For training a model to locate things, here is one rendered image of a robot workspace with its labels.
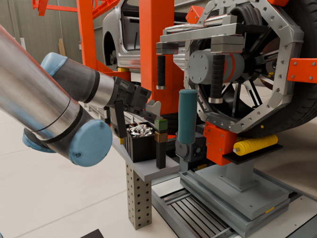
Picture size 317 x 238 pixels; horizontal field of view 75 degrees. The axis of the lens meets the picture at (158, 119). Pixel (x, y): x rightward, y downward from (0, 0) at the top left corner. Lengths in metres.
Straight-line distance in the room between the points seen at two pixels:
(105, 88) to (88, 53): 2.60
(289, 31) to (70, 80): 0.65
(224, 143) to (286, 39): 0.46
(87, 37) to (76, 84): 2.64
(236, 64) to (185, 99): 0.26
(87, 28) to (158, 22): 1.94
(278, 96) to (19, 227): 1.41
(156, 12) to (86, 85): 0.88
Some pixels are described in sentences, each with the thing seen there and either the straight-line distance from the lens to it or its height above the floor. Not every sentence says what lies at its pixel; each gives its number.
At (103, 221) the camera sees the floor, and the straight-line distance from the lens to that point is 1.33.
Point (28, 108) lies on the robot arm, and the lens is 0.34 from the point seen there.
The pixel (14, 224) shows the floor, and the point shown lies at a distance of 1.51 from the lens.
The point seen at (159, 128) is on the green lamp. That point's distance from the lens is 0.77.
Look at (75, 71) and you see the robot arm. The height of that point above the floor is 0.86.
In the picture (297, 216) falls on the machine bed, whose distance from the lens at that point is 1.41.
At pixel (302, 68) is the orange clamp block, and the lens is 0.77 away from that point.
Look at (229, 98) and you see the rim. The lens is 1.23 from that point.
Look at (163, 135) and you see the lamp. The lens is 0.79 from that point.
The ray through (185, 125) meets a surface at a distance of 0.98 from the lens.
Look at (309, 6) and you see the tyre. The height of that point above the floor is 1.04.
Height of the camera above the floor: 0.89
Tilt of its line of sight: 17 degrees down
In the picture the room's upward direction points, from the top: straight up
